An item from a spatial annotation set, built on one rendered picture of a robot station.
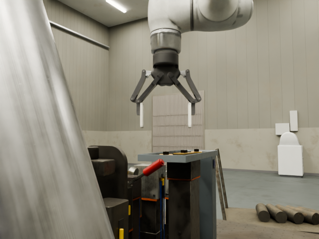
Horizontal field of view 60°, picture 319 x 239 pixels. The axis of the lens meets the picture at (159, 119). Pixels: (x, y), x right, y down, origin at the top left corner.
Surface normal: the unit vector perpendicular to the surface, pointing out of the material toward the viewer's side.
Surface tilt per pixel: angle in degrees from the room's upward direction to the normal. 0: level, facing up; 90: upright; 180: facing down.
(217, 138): 90
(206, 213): 90
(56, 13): 90
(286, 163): 90
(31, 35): 72
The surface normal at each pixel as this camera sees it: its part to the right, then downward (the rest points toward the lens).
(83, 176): 0.87, -0.35
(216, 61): -0.51, -0.06
